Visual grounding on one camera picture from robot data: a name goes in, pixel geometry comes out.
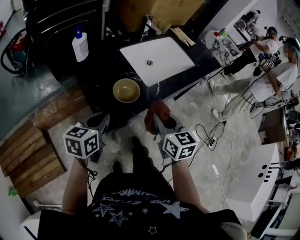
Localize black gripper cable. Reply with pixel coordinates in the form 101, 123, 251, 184
75, 156, 98, 200

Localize white pump bottle blue cap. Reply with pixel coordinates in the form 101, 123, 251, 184
71, 25, 90, 63

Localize cardboard box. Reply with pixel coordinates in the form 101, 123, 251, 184
149, 0, 206, 27

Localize white rectangular sink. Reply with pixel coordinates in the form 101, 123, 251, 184
119, 36, 196, 88

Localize person's left forearm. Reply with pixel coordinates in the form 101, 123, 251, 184
61, 156, 91, 217

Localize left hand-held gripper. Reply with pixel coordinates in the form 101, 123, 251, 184
63, 112, 111, 164

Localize black cabinet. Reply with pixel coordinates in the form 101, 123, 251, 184
22, 0, 105, 49

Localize person's black shoe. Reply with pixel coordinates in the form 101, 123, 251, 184
111, 160, 123, 174

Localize black star print shirt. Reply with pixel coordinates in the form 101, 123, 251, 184
37, 170, 242, 240

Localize reddish brown cloth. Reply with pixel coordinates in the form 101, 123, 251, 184
143, 99, 172, 136

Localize person's black trousers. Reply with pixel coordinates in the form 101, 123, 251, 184
129, 135, 165, 188

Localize person's right forearm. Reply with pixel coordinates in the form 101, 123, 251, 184
168, 160, 211, 214

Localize marble pattern white cabinet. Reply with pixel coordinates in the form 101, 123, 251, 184
203, 29, 242, 64

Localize chrome faucet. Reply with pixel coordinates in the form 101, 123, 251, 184
140, 14, 163, 43

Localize tan bowl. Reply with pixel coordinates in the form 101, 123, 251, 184
112, 78, 141, 104

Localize red vacuum cleaner black hose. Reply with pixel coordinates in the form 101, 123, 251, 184
0, 27, 32, 76

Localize light wooden strips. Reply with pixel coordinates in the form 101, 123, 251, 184
169, 27, 196, 47

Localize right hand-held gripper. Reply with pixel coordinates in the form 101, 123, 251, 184
152, 114, 200, 162

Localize stack of wooden planks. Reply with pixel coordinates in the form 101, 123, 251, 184
0, 88, 88, 198

